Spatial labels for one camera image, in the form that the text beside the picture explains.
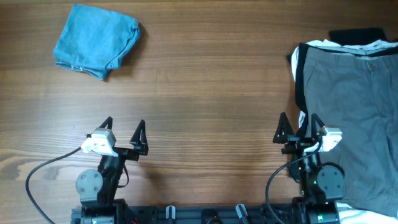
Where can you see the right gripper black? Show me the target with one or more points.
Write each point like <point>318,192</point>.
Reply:
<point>297,143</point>

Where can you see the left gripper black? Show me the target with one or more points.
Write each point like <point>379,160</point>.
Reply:
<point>139,143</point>

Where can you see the grey khaki shorts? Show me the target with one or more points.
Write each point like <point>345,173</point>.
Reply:
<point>357,124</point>

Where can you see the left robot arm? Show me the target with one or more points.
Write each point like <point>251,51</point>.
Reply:
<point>97,187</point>

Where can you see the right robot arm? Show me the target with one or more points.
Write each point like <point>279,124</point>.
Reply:
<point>321,182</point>

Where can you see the black shorts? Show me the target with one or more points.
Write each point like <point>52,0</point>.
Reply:
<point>297,62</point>

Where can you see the folded blue denim shorts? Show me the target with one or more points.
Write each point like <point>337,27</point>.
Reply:
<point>95,40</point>

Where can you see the white garment under pile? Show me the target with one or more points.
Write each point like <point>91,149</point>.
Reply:
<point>351,46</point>

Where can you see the black garment at back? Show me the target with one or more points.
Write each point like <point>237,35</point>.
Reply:
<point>363,36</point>

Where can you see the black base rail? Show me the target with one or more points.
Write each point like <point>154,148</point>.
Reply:
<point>199,214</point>

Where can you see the left white rail clip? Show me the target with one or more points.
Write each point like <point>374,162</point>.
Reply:
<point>170,212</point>

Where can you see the white rail clip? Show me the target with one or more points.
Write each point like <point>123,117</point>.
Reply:
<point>170,212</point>
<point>241,211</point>

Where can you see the right white rail clip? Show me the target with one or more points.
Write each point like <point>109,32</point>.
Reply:
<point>241,211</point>

